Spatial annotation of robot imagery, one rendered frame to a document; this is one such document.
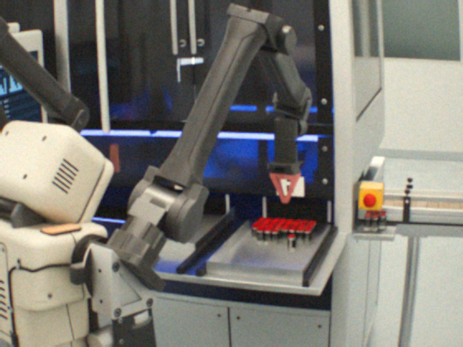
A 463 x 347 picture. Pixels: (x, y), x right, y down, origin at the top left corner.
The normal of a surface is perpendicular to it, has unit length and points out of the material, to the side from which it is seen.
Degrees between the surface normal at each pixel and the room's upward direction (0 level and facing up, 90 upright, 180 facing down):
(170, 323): 90
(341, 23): 90
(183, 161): 61
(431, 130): 90
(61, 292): 90
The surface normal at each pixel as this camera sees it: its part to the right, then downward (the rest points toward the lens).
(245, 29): -0.25, -0.24
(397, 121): -0.33, 0.26
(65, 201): 0.80, 0.12
